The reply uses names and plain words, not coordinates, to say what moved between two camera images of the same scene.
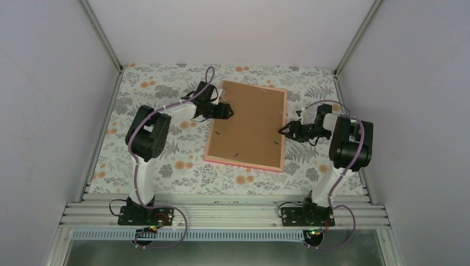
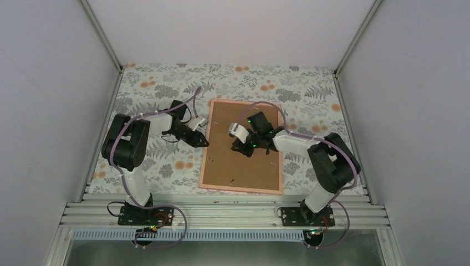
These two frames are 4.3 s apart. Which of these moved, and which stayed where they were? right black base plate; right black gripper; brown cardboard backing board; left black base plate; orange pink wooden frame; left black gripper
Moved: brown cardboard backing board; orange pink wooden frame; right black gripper; left black gripper
Stayed: right black base plate; left black base plate
